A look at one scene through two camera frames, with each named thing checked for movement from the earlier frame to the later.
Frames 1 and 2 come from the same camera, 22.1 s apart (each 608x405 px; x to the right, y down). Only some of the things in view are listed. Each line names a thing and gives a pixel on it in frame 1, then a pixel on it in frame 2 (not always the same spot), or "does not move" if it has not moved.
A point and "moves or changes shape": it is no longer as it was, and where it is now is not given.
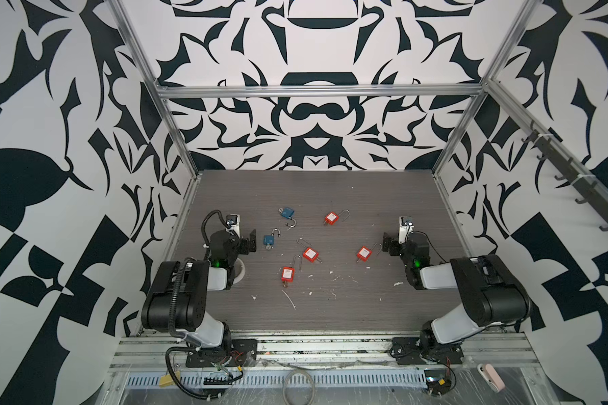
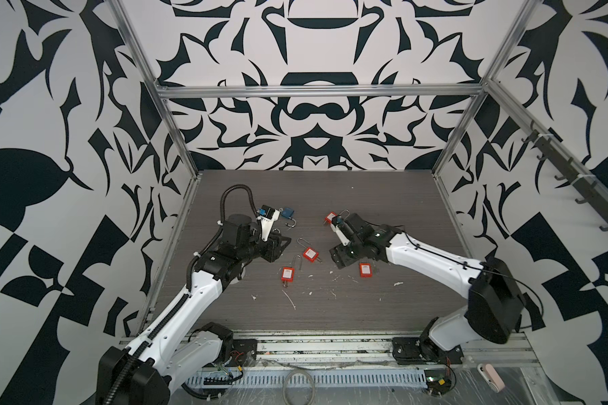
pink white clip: x=491 y=376 does not move
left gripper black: x=245 y=248 to x=273 y=249
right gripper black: x=394 y=249 to x=339 y=252
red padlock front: x=287 y=274 does not move
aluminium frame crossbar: x=321 y=91 does not move
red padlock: x=309 y=253 does not move
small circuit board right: x=438 y=381 does not move
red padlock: x=364 y=252 moves or changes shape
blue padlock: x=288 y=213 does not move
